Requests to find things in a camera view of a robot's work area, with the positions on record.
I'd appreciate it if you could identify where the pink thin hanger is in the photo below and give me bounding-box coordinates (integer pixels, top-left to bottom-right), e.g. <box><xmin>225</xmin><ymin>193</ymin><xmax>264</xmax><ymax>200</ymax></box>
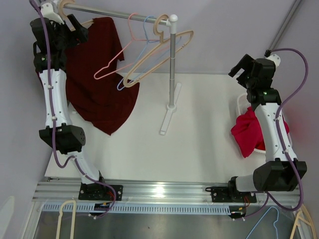
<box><xmin>93</xmin><ymin>12</ymin><xmax>149</xmax><ymax>80</ymax></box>

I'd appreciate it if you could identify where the magenta pink t shirt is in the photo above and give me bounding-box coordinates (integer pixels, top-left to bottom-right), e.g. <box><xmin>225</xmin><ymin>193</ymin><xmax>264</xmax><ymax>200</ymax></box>
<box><xmin>231</xmin><ymin>103</ymin><xmax>297</xmax><ymax>162</ymax></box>

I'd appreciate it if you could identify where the light blue thin hanger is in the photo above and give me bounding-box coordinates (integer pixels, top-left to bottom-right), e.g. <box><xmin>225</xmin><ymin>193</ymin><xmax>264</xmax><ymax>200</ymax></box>
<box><xmin>117</xmin><ymin>16</ymin><xmax>172</xmax><ymax>91</ymax></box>

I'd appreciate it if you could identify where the dark maroon t shirt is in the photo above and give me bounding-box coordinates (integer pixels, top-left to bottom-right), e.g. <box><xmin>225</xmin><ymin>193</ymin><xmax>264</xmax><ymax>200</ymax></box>
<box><xmin>65</xmin><ymin>17</ymin><xmax>140</xmax><ymax>135</ymax></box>

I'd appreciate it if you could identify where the beige wooden hanger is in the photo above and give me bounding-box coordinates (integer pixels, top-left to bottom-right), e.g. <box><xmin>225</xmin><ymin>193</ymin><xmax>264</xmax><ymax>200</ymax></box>
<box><xmin>122</xmin><ymin>14</ymin><xmax>194</xmax><ymax>88</ymax></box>

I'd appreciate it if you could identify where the red t shirt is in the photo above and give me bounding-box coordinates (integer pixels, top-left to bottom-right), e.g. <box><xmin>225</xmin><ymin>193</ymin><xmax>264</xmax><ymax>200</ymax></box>
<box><xmin>255</xmin><ymin>141</ymin><xmax>266</xmax><ymax>151</ymax></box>

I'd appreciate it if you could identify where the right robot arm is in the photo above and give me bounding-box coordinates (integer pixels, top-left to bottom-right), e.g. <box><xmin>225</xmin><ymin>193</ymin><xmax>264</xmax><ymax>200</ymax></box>
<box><xmin>227</xmin><ymin>54</ymin><xmax>307</xmax><ymax>202</ymax></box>

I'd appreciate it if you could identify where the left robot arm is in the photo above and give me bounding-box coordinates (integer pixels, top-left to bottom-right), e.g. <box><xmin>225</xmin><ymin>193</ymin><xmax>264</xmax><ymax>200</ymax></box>
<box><xmin>30</xmin><ymin>14</ymin><xmax>107</xmax><ymax>200</ymax></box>

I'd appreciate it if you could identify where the blue hanger bottom right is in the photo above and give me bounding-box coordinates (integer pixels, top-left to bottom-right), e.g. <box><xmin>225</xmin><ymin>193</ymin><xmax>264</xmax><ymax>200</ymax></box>
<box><xmin>245</xmin><ymin>206</ymin><xmax>287</xmax><ymax>239</ymax></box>

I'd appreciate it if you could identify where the white perforated plastic basket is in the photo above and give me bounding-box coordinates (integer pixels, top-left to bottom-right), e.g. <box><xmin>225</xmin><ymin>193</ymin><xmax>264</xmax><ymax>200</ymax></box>
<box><xmin>236</xmin><ymin>93</ymin><xmax>293</xmax><ymax>154</ymax></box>

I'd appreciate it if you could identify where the silver clothes rack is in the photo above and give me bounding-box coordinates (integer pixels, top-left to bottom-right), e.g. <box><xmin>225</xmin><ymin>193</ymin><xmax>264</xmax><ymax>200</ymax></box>
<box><xmin>46</xmin><ymin>0</ymin><xmax>182</xmax><ymax>136</ymax></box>

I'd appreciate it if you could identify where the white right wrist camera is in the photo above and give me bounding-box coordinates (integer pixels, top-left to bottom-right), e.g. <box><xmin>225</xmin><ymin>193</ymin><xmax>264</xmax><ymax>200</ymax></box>
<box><xmin>264</xmin><ymin>50</ymin><xmax>281</xmax><ymax>68</ymax></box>

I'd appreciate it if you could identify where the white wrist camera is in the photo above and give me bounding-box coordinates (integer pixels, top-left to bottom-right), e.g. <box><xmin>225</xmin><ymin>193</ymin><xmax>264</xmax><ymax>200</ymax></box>
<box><xmin>40</xmin><ymin>0</ymin><xmax>65</xmax><ymax>24</ymax></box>
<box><xmin>264</xmin><ymin>50</ymin><xmax>281</xmax><ymax>68</ymax></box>

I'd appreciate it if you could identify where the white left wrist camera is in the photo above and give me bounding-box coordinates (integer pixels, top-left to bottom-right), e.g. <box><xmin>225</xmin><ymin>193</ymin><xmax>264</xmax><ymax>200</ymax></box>
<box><xmin>40</xmin><ymin>0</ymin><xmax>65</xmax><ymax>24</ymax></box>

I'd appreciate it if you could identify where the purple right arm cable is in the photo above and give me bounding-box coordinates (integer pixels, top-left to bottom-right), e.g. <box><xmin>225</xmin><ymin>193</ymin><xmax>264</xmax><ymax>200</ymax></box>
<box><xmin>231</xmin><ymin>47</ymin><xmax>309</xmax><ymax>221</ymax></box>

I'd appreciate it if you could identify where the aluminium corner frame post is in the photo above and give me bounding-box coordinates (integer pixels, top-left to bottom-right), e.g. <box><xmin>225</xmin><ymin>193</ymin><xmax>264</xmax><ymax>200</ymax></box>
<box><xmin>267</xmin><ymin>0</ymin><xmax>305</xmax><ymax>50</ymax></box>

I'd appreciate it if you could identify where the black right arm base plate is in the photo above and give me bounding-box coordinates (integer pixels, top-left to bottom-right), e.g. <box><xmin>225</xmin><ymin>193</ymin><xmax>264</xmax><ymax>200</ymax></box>
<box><xmin>205</xmin><ymin>187</ymin><xmax>257</xmax><ymax>203</ymax></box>

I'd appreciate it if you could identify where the aluminium frame rail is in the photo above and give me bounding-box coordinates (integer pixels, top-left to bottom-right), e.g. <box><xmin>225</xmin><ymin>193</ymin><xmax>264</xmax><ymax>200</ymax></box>
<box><xmin>32</xmin><ymin>180</ymin><xmax>302</xmax><ymax>204</ymax></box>

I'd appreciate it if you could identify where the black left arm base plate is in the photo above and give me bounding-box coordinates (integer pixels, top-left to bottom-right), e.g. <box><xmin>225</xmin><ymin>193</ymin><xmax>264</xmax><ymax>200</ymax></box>
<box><xmin>78</xmin><ymin>184</ymin><xmax>115</xmax><ymax>201</ymax></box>

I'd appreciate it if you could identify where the white slotted cable duct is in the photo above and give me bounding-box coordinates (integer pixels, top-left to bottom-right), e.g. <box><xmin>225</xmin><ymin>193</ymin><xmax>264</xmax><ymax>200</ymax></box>
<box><xmin>42</xmin><ymin>203</ymin><xmax>231</xmax><ymax>215</ymax></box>

